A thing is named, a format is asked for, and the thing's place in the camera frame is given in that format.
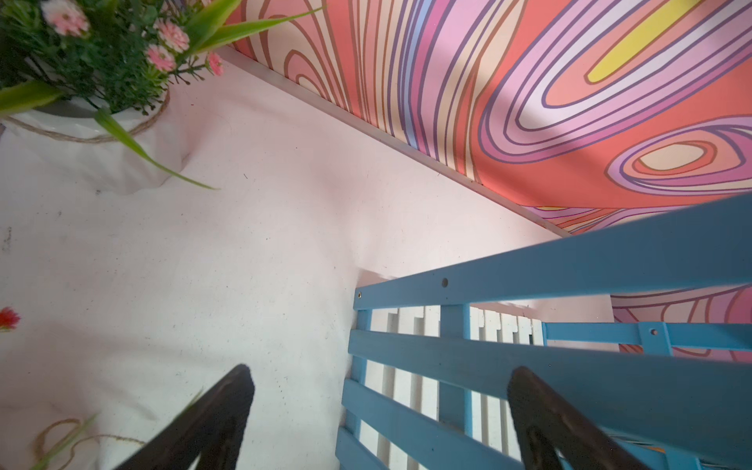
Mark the blue white slatted rack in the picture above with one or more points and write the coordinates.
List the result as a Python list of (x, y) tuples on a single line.
[(421, 382)]

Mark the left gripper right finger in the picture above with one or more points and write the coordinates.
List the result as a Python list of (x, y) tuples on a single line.
[(550, 430)]

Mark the pink flower pot back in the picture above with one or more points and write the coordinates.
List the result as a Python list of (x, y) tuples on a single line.
[(87, 83)]

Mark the red flower pot middle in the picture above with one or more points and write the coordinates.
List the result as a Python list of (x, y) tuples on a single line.
[(77, 400)]

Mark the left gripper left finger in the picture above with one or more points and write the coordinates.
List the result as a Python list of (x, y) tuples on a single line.
[(208, 434)]

